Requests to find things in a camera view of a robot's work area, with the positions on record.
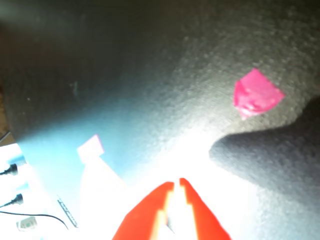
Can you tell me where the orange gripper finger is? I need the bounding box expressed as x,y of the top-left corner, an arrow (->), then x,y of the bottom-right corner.
178,177 -> 233,240
111,181 -> 175,240

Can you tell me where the grey ruler strip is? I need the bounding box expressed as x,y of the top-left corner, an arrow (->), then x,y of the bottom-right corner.
57,198 -> 79,229

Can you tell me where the pink tape piece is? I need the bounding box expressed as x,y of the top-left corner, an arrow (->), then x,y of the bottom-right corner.
76,134 -> 105,163
233,67 -> 286,121

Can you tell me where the small white label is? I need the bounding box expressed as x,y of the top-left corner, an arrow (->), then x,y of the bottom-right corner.
15,216 -> 38,233

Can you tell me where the black power plug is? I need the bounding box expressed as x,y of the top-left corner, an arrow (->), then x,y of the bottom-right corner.
0,163 -> 19,176
0,193 -> 24,209

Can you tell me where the thin black cable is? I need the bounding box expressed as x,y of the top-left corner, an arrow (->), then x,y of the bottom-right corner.
0,210 -> 70,230

